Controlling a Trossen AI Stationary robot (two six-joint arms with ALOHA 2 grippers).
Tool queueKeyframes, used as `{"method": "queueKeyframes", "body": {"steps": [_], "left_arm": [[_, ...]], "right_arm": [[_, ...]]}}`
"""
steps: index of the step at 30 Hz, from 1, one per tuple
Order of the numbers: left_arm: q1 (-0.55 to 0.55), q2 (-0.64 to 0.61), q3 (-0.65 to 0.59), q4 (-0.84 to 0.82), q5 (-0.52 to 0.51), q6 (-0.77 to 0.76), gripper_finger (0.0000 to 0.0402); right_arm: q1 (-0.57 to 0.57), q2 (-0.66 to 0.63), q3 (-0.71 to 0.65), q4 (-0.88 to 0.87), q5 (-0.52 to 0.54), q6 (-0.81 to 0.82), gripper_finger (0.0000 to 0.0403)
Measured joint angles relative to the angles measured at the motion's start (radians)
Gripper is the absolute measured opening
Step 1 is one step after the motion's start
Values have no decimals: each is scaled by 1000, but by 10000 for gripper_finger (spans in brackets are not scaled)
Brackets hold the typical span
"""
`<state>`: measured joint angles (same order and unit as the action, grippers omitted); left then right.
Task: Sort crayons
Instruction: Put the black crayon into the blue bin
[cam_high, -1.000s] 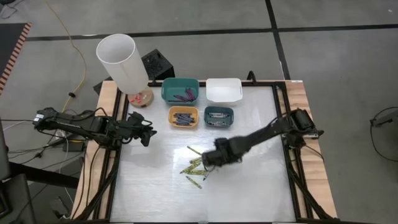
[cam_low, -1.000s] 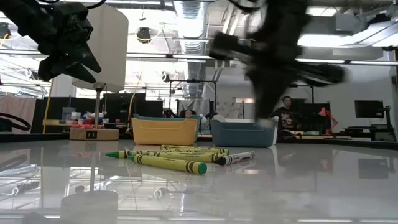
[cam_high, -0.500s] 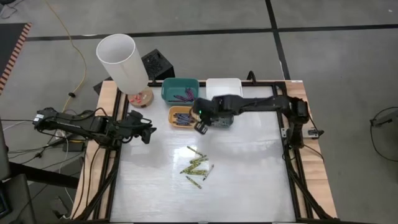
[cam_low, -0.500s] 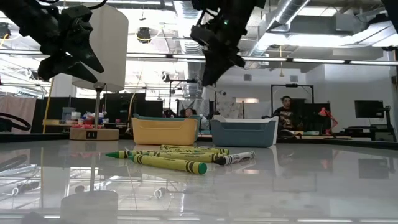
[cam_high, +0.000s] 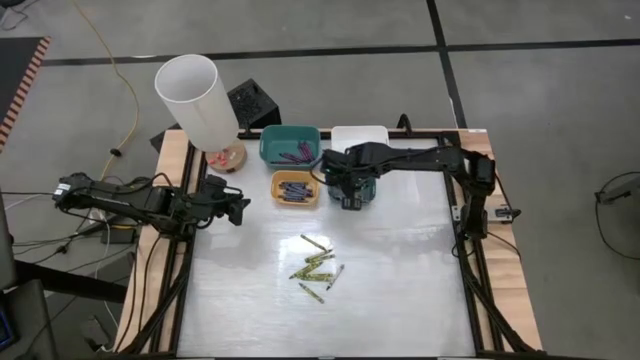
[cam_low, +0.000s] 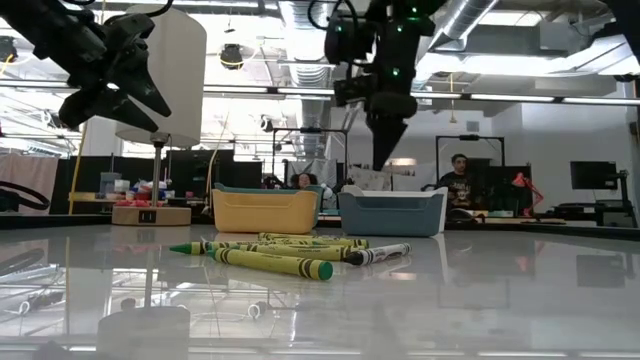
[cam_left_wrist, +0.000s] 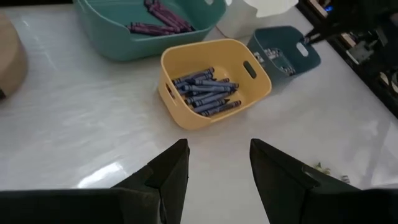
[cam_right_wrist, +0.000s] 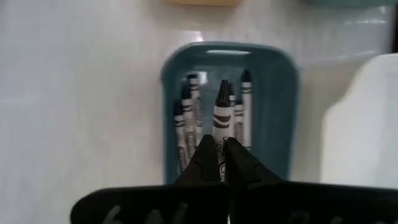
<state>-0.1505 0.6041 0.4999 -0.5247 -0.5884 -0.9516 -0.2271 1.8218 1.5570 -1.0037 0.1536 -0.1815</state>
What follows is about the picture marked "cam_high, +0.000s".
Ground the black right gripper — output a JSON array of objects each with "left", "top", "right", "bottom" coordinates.
[{"left": 319, "top": 143, "right": 375, "bottom": 201}]

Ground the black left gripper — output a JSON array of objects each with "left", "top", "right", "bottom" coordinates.
[{"left": 199, "top": 173, "right": 252, "bottom": 227}]

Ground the white crayon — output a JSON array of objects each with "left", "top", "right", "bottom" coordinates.
[{"left": 325, "top": 263, "right": 347, "bottom": 292}]

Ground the white plastic bin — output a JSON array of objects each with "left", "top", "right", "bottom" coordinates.
[{"left": 330, "top": 124, "right": 392, "bottom": 152}]

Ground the blue-grey plastic bin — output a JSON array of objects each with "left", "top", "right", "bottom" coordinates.
[{"left": 327, "top": 172, "right": 378, "bottom": 207}]

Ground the yellow-orange plastic bin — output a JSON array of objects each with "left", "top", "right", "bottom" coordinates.
[{"left": 269, "top": 169, "right": 321, "bottom": 208}]

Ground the teal plastic bin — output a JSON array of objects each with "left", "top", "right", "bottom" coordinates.
[{"left": 258, "top": 123, "right": 322, "bottom": 170}]

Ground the black mesh box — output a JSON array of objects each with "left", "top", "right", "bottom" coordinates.
[{"left": 227, "top": 78, "right": 283, "bottom": 130}]

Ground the white shade wooden base lamp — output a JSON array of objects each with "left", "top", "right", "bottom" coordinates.
[{"left": 153, "top": 53, "right": 249, "bottom": 175}]

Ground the yellow and black power box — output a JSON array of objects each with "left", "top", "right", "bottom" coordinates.
[{"left": 89, "top": 209, "right": 146, "bottom": 245}]

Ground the black mat with striped edge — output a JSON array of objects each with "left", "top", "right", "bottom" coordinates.
[{"left": 0, "top": 35, "right": 52, "bottom": 154}]

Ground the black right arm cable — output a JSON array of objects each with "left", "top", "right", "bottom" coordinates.
[{"left": 308, "top": 163, "right": 331, "bottom": 189}]

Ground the black aluminium table frame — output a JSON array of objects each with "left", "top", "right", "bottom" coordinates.
[{"left": 117, "top": 127, "right": 539, "bottom": 359}]

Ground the yellow cable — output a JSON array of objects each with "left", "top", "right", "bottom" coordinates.
[{"left": 71, "top": 0, "right": 142, "bottom": 180}]

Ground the black floor cable bundle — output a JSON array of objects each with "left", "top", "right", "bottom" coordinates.
[{"left": 0, "top": 189, "right": 151, "bottom": 360}]

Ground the black floor cable loop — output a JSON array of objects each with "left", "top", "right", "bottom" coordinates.
[{"left": 593, "top": 170, "right": 640, "bottom": 261}]

